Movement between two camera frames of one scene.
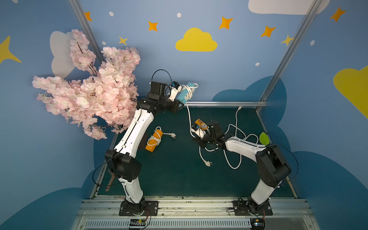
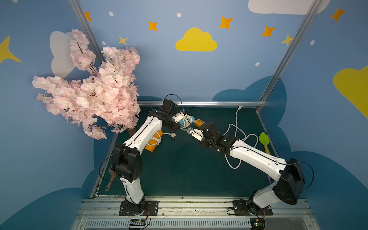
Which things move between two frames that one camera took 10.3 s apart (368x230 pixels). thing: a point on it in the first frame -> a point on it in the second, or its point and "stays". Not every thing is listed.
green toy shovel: x=264 y=138 stays
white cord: x=155 y=139 stays
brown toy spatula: x=113 y=177 stays
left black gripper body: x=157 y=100 -> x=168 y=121
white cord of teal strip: x=191 y=86 -> x=187 y=121
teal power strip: x=187 y=93 -> x=188 y=120
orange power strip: x=154 y=140 stays
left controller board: x=137 y=223 stays
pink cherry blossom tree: x=101 y=97 stays
